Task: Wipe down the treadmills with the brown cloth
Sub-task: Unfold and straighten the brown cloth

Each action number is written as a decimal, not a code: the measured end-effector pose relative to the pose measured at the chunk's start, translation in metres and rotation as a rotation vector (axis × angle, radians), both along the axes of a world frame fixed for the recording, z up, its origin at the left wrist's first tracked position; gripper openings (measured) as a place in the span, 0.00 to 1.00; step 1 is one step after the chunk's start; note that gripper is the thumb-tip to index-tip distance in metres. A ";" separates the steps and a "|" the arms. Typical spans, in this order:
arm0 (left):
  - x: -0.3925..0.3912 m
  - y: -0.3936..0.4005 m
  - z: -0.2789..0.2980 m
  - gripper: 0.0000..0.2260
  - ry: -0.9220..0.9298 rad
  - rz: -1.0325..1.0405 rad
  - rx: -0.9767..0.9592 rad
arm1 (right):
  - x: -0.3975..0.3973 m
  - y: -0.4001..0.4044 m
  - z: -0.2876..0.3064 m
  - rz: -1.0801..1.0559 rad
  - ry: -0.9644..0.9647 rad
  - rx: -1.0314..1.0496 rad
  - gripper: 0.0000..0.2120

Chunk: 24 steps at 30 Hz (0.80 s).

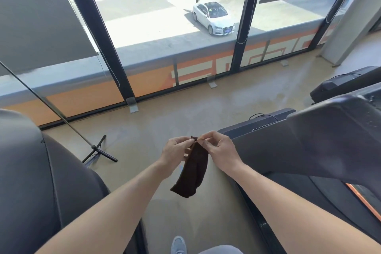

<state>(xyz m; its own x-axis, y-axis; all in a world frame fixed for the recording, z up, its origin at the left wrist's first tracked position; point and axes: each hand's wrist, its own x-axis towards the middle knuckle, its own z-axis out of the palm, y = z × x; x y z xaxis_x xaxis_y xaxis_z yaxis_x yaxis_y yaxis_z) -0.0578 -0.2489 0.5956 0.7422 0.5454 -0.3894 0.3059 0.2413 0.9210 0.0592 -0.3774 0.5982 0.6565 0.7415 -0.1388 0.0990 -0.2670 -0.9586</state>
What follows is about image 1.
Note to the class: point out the person's grey shirt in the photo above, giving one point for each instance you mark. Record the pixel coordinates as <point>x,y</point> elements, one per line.
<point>220,250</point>

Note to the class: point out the person's right forearm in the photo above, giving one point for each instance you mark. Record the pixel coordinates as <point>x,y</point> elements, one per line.
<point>297,212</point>

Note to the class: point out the white column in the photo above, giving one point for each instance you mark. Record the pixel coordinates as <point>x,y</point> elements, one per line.
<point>351,24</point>

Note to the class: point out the person's left grey shoe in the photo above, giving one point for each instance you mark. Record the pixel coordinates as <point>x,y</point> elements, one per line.
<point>178,246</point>

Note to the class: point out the black stair climber machine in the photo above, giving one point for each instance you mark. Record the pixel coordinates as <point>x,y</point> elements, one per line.
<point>29,188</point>

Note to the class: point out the brown microfibre cloth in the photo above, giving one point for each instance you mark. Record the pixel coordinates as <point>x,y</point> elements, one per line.
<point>192,173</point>

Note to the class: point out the person's right hand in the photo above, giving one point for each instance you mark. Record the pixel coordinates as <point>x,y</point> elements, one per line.
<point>223,155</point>

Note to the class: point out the black window frame post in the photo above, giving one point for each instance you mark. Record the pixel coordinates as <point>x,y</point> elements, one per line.
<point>247,9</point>
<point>95,24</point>
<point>330,18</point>

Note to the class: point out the black tripod stand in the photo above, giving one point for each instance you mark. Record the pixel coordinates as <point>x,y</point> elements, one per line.
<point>105,155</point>

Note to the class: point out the grey metal floor bracket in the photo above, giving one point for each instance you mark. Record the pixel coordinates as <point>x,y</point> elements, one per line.
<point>284,62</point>
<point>212,84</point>
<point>132,105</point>

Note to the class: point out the orange patterned parapet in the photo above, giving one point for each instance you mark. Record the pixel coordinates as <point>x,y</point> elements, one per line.
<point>89,97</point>

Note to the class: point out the person's left forearm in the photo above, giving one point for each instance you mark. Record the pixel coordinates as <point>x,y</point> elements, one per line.
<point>104,218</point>

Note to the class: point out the person's left hand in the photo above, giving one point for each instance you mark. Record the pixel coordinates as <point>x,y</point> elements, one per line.
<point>175,155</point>

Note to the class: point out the white car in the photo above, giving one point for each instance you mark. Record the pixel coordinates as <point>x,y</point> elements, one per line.
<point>212,18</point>

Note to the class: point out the black treadmill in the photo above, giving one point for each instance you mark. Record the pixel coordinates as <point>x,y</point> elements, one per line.
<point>312,143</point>
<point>342,84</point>

